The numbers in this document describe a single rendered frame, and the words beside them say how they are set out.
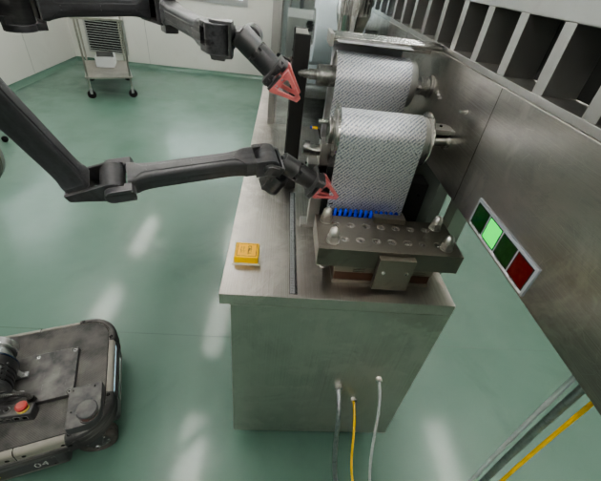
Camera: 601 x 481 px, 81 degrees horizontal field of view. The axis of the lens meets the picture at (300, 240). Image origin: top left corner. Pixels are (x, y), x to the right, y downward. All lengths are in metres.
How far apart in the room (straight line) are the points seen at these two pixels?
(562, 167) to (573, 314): 0.25
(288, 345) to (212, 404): 0.76
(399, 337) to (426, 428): 0.84
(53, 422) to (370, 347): 1.15
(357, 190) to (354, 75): 0.35
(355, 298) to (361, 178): 0.34
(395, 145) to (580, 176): 0.46
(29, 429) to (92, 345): 0.36
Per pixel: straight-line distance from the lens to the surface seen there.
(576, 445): 2.27
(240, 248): 1.06
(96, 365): 1.73
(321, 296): 0.97
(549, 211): 0.77
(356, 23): 1.66
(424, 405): 1.97
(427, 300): 1.07
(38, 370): 1.78
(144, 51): 6.98
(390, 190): 1.09
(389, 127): 1.01
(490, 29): 1.12
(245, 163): 0.92
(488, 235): 0.89
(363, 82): 1.20
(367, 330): 1.09
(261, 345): 1.13
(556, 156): 0.78
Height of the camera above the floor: 1.60
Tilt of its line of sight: 38 degrees down
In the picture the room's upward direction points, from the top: 8 degrees clockwise
